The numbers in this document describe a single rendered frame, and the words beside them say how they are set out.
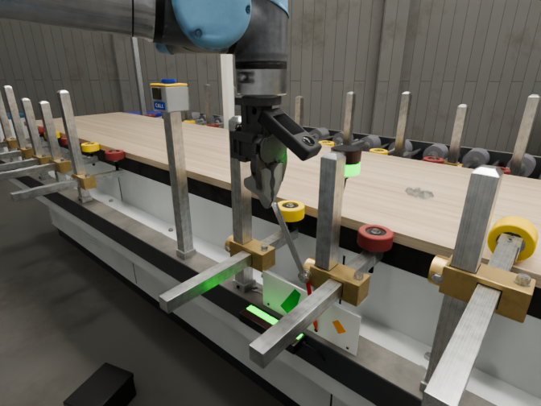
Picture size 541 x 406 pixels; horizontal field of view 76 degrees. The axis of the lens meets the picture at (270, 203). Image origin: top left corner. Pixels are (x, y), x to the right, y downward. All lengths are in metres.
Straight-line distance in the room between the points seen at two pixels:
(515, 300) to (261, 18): 0.56
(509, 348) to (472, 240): 0.39
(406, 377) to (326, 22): 4.48
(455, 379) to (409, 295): 0.51
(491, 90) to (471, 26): 0.83
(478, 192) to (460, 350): 0.22
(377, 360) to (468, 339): 0.34
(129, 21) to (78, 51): 5.31
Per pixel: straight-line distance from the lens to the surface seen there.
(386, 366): 0.80
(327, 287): 0.70
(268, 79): 0.60
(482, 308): 0.56
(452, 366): 0.46
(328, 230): 0.69
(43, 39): 6.02
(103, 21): 0.44
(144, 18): 0.44
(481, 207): 0.58
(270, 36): 0.60
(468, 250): 0.60
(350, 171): 0.68
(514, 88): 5.57
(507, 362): 0.96
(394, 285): 0.95
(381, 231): 0.85
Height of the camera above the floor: 1.26
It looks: 22 degrees down
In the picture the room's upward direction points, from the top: straight up
